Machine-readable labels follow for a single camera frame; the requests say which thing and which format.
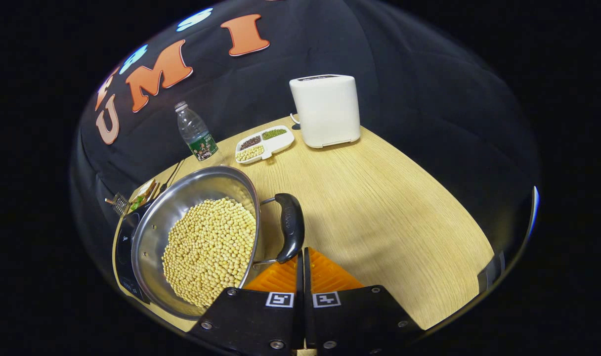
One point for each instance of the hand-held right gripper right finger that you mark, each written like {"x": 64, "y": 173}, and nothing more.
{"x": 350, "y": 321}

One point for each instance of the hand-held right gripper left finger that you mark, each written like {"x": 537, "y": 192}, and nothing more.
{"x": 261, "y": 321}

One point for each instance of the pile of soybeans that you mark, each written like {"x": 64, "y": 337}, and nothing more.
{"x": 211, "y": 247}

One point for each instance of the black induction cooktop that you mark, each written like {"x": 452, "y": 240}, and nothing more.
{"x": 122, "y": 257}

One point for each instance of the sandwich with lettuce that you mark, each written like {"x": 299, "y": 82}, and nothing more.
{"x": 143, "y": 194}

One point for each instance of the white divided bean dish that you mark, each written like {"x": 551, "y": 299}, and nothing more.
{"x": 280, "y": 143}

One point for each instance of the clear plastic water bottle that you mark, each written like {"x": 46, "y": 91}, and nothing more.
{"x": 196, "y": 133}

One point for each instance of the white toaster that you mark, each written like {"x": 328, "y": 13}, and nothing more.
{"x": 327, "y": 111}

